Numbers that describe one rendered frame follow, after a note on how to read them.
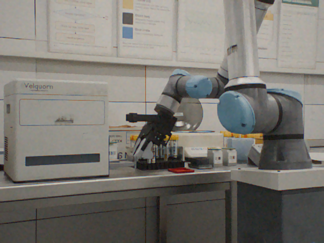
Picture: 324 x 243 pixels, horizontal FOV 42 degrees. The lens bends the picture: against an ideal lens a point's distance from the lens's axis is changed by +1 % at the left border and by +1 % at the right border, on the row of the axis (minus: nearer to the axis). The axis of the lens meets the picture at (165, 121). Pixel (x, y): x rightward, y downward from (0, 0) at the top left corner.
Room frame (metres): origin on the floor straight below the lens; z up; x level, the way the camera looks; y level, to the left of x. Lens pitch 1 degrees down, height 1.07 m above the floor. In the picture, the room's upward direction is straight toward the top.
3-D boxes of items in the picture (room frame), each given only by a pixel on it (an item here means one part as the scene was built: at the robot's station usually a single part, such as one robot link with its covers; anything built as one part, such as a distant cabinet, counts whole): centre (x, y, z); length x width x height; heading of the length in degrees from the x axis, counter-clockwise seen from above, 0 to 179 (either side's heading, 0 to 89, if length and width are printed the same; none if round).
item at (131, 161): (1.36, 0.20, 0.92); 0.21 x 0.07 x 0.05; 117
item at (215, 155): (1.60, -0.19, 0.91); 0.05 x 0.04 x 0.07; 27
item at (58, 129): (1.39, 0.35, 1.03); 0.31 x 0.27 x 0.30; 117
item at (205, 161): (1.56, -0.13, 0.89); 0.09 x 0.05 x 0.04; 24
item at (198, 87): (1.41, -0.11, 1.16); 0.11 x 0.11 x 0.08; 32
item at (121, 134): (1.79, 0.22, 0.95); 0.29 x 0.25 x 0.15; 27
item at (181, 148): (1.65, 0.04, 0.91); 0.20 x 0.10 x 0.07; 117
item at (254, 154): (1.62, -0.36, 0.92); 0.13 x 0.07 x 0.08; 27
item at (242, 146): (1.72, -0.30, 0.92); 0.10 x 0.07 x 0.10; 112
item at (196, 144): (1.90, -0.13, 0.94); 0.30 x 0.24 x 0.12; 18
